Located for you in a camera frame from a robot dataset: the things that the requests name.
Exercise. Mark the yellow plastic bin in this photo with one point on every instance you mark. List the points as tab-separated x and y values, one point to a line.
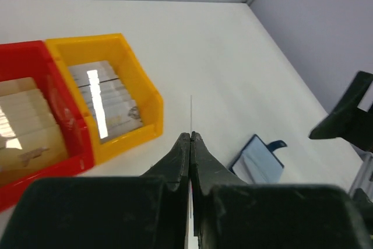
70	51

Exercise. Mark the red plastic bin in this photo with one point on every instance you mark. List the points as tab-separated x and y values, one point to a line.
32	59

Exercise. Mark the silver cards stack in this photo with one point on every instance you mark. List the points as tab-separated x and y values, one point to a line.
108	100

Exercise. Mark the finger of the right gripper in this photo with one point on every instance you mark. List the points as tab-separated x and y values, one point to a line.
346	120

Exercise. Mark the blue card holder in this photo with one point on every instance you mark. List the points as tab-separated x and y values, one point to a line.
256	163

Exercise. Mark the beige cards stack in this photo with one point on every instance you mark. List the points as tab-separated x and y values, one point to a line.
31	139

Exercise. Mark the black credit card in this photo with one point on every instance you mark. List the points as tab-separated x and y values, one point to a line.
190	221

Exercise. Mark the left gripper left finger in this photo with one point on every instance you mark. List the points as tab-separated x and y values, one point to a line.
148	211

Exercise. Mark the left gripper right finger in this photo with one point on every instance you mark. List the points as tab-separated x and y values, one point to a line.
229	213

